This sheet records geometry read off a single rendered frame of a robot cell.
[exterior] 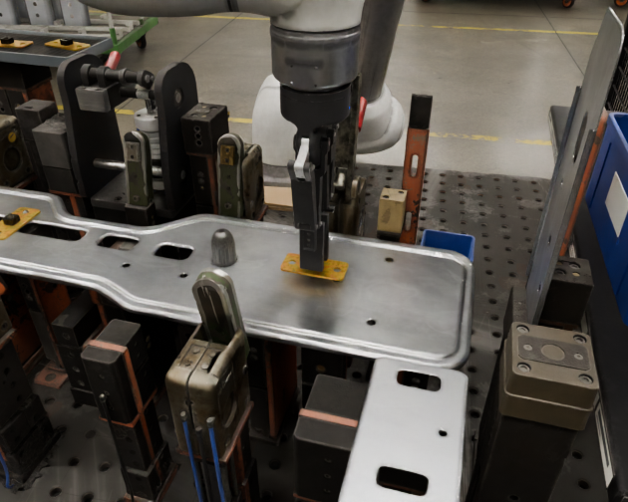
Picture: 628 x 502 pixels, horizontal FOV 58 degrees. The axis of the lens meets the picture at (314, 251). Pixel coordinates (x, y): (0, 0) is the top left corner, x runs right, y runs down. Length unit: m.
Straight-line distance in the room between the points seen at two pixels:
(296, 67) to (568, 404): 0.41
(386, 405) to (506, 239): 0.89
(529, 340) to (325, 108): 0.31
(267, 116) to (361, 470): 1.08
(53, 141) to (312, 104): 0.57
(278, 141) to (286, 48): 0.93
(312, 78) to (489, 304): 0.76
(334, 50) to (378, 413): 0.35
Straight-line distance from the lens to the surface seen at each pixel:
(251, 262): 0.77
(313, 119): 0.59
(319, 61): 0.57
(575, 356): 0.60
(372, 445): 0.56
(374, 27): 1.27
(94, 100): 0.96
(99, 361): 0.68
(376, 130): 1.47
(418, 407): 0.59
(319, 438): 0.59
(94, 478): 0.95
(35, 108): 1.10
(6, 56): 1.19
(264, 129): 1.49
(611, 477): 0.57
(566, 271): 0.68
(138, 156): 0.92
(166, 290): 0.74
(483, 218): 1.49
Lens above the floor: 1.45
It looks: 35 degrees down
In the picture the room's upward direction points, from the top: straight up
